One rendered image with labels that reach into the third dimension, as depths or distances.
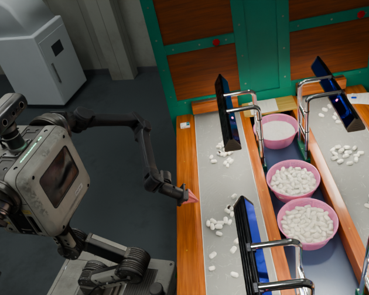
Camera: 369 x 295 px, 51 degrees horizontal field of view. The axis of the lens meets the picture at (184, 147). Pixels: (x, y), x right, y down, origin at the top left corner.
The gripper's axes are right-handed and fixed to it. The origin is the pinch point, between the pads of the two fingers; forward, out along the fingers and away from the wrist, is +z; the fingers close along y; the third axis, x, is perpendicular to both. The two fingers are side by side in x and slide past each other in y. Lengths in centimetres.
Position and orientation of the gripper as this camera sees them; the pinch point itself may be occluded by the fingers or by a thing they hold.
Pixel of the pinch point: (196, 200)
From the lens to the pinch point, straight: 189.6
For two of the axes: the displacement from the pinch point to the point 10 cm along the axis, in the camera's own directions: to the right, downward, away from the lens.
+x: -5.0, 6.8, 5.4
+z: 8.7, 3.8, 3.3
